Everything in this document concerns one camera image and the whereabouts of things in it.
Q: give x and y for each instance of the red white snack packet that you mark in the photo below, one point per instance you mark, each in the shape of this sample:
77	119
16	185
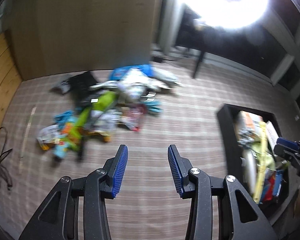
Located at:
132	116

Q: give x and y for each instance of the teal plastic clip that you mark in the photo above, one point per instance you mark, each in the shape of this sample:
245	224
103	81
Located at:
153	107

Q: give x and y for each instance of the long yellow snack stick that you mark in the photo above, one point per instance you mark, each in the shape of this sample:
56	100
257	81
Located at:
262	167

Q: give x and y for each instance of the white round bottle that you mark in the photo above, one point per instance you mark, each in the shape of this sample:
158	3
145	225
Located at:
249	170

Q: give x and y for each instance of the blue citrus cream tube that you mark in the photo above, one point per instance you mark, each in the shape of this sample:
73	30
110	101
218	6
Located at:
61	149

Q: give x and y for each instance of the green orange snack bag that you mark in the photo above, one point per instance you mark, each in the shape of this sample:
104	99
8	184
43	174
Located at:
92	107

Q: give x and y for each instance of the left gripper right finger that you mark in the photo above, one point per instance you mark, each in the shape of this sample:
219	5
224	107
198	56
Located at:
239	216

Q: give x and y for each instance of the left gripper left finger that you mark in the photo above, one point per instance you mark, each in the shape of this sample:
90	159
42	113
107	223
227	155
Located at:
57	216

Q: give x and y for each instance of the light blue plastic clip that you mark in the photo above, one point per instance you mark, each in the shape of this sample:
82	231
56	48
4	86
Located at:
63	118

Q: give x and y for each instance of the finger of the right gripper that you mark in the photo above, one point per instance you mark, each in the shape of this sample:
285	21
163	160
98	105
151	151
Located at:
293	146
289	155

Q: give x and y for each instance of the blue plastic bag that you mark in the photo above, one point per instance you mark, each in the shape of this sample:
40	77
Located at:
119	73

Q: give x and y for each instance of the white cardboard box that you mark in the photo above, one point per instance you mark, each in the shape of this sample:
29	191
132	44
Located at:
272	135

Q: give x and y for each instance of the yellow white snack packet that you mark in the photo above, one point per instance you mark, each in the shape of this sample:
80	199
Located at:
48	137

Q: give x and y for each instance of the ring light lamp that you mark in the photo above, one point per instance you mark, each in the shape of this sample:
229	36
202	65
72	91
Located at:
228	14

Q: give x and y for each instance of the orange white carton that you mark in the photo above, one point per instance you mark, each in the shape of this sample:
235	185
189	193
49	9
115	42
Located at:
249	121

